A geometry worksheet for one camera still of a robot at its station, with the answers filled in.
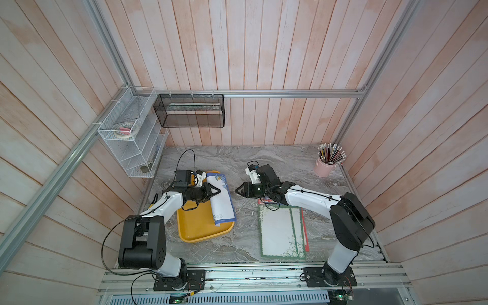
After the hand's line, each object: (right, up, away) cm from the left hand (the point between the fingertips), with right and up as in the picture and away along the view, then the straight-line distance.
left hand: (218, 194), depth 87 cm
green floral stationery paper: (+29, -17, -3) cm, 34 cm away
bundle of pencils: (+59, +20, +14) cm, 64 cm away
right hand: (+9, +2, -1) cm, 9 cm away
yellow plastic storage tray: (-10, -12, -1) cm, 16 cm away
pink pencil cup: (+55, +11, +14) cm, 58 cm away
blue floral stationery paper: (+2, -4, -1) cm, 5 cm away
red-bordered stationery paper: (+20, -2, -11) cm, 23 cm away
